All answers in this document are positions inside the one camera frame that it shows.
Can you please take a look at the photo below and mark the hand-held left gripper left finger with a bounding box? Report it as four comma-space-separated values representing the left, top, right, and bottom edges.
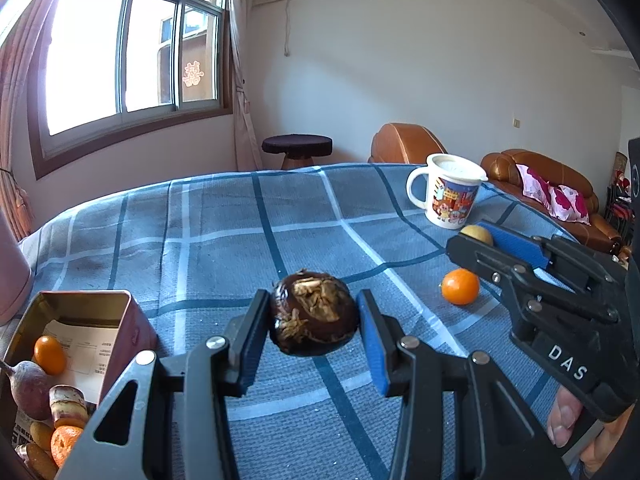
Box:
57, 289, 271, 480

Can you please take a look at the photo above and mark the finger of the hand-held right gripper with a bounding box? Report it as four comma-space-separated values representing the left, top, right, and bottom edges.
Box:
476, 219, 629, 309
445, 234, 619, 324

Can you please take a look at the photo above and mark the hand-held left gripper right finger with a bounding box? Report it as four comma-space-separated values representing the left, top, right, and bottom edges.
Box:
356, 289, 571, 480

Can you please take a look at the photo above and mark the small yellow longan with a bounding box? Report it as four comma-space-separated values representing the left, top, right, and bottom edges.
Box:
460, 225, 495, 249
25, 442, 59, 480
29, 421, 55, 451

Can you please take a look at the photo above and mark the dark brown water chestnut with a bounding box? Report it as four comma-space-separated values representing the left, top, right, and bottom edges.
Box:
269, 270, 359, 359

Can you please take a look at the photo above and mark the pink metal tin box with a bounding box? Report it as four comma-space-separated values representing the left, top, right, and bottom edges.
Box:
0, 290, 159, 480

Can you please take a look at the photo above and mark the oval orange kumquat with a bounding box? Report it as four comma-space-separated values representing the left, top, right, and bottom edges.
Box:
34, 336, 67, 376

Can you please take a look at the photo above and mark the purple beet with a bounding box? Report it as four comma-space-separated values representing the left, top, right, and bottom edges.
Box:
0, 359, 54, 421

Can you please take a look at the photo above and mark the person's right hand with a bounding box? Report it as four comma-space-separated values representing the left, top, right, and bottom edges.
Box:
547, 388, 622, 479

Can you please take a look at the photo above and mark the round small orange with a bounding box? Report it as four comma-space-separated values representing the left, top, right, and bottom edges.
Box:
441, 268, 480, 306

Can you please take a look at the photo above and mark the white cartoon print mug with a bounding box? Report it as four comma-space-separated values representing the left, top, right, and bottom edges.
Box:
406, 153, 489, 231

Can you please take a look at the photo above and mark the pink floral cushion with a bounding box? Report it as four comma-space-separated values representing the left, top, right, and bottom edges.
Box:
515, 164, 592, 224

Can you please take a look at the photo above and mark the brown leather sofa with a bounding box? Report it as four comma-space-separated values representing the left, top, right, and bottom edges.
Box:
480, 148, 627, 256

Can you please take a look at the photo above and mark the blue plaid tablecloth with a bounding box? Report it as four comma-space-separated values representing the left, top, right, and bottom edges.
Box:
0, 162, 623, 480

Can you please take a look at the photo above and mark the dark rack with red items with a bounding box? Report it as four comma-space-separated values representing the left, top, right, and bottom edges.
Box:
606, 152, 632, 226

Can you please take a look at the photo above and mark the printed white paper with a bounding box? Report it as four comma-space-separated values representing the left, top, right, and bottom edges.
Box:
42, 321, 122, 406

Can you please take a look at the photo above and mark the wooden stool with dark cushion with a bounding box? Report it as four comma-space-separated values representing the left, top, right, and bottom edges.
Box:
262, 134, 334, 171

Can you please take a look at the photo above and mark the orange mandarin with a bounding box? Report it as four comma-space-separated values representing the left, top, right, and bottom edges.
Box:
50, 425, 85, 469

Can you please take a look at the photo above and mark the beige plain curtain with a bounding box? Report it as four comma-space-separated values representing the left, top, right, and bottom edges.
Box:
227, 0, 262, 172

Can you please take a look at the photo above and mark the pink electric kettle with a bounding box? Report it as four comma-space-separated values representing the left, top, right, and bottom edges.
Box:
0, 207, 35, 327

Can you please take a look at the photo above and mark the pink patterned curtain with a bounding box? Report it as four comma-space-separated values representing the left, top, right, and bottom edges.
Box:
0, 10, 34, 243

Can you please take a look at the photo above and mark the brown framed sliding window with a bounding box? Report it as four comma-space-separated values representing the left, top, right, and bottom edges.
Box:
27, 0, 234, 181

